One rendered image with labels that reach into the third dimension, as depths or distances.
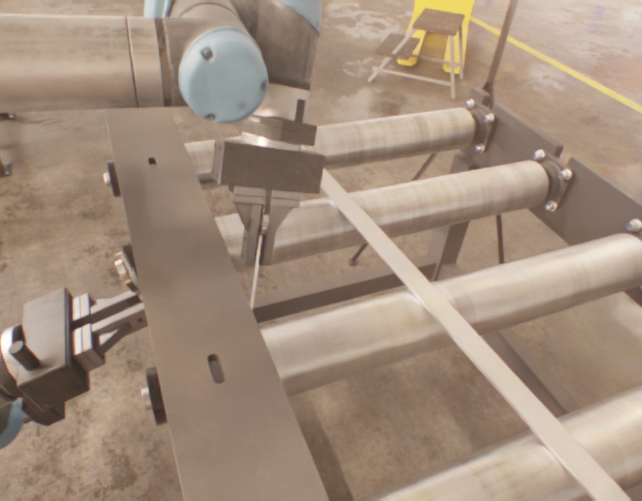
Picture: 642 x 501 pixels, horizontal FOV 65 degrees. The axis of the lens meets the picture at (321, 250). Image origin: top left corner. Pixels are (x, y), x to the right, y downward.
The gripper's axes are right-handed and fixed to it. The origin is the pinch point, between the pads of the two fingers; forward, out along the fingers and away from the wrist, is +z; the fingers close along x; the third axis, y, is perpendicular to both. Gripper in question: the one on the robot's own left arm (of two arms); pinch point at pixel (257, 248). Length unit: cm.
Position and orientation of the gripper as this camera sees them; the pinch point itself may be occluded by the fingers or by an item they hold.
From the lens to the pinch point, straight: 66.4
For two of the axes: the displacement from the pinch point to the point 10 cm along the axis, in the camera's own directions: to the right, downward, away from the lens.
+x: -9.1, -0.5, -4.1
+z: -1.6, 9.6, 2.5
